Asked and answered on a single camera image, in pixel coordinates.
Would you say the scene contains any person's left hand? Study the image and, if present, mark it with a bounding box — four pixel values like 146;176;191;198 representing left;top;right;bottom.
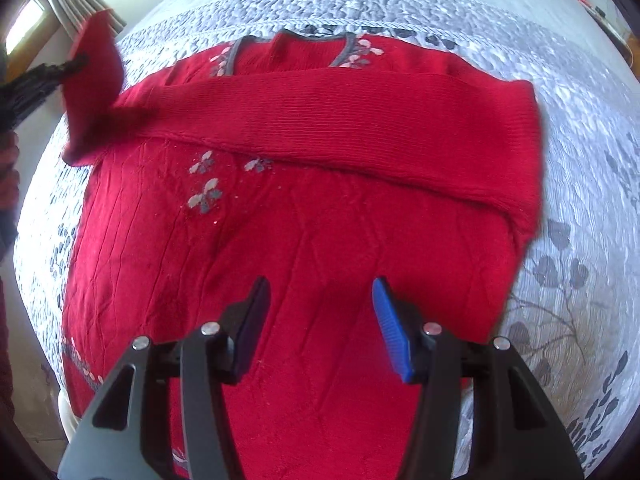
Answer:
0;131;22;211

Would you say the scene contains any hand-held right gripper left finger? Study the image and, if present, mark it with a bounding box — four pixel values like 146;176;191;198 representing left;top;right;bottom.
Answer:
57;276;272;480

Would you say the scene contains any red knit sweater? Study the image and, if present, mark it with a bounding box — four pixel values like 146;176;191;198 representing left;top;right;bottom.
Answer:
59;9;551;480

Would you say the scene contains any person's dark red trouser leg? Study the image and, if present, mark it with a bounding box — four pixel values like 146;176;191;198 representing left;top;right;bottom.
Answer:
0;277;18;411

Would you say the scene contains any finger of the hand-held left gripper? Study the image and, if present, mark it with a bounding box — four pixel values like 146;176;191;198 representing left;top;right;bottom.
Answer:
42;56;90;83

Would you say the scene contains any grey floral quilted bedspread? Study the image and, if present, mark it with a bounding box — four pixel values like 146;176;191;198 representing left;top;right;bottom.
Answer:
10;0;640;480

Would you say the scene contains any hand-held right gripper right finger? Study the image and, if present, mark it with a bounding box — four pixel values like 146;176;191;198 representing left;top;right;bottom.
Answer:
370;277;586;480

